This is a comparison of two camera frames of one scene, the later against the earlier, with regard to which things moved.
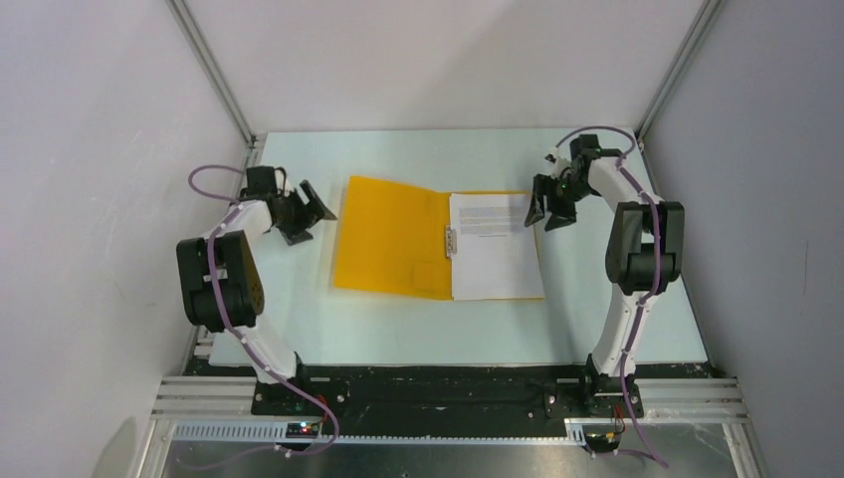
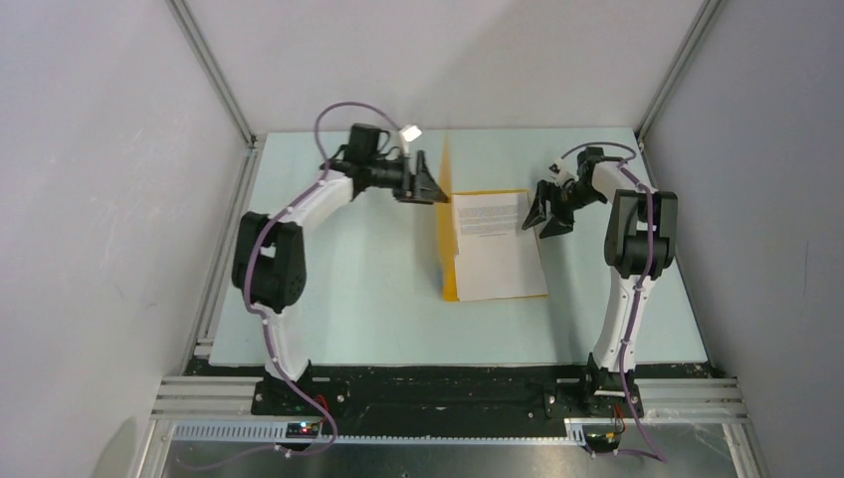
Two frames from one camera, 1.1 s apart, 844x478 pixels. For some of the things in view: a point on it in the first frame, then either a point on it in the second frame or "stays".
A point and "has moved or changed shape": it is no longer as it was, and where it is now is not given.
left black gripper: (310, 214) → (421, 185)
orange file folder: (393, 239) has moved or changed shape
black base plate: (451, 389) stays
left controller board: (302, 430) stays
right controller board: (603, 442) stays
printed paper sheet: (497, 255) stays
